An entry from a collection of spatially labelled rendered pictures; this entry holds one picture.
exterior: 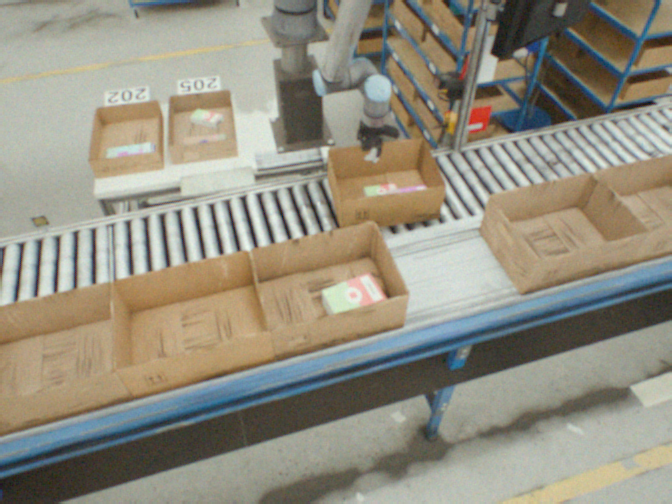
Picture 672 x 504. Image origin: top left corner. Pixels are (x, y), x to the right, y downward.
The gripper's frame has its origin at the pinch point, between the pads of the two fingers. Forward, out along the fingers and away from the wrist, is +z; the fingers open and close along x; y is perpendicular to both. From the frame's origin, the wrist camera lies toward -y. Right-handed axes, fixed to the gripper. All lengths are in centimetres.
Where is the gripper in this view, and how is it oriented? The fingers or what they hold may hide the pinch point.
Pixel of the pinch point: (374, 158)
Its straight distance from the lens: 214.5
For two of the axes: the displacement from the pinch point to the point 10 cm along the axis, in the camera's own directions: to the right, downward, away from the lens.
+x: 2.9, 7.9, -5.4
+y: -9.6, 2.2, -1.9
